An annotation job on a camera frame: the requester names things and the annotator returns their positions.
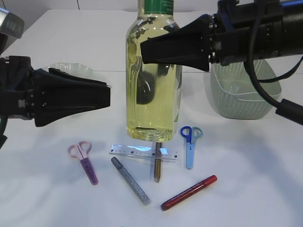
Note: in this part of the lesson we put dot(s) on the silver glitter pen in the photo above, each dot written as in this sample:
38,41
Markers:
135,187

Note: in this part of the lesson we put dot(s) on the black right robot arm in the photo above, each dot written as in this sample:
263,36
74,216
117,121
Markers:
294,26

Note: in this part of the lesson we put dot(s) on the pink purple safety scissors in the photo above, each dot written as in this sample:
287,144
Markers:
81,151

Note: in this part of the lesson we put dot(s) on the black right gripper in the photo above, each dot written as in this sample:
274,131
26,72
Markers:
258,28

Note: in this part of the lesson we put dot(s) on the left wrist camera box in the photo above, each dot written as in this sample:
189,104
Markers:
10,25

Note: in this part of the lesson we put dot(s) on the clear plastic ruler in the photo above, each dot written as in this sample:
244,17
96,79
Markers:
143,152

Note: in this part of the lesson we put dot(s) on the blue safety scissors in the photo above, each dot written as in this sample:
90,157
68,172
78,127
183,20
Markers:
191,134

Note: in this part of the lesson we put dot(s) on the green woven plastic basket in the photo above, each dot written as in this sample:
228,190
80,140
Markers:
248,105

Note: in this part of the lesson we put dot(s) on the gold glitter pen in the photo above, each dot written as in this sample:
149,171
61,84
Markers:
157,162

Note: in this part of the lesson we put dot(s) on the clear plastic sheet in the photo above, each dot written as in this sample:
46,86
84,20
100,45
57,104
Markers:
234,87

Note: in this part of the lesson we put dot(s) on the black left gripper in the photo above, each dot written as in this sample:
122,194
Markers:
16,89

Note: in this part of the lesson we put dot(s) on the red glitter pen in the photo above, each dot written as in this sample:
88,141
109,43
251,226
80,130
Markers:
188,193

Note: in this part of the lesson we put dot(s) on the green wavy glass plate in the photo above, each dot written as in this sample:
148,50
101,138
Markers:
74,69

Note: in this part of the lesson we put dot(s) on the yellow tea bottle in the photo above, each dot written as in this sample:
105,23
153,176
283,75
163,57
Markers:
153,91

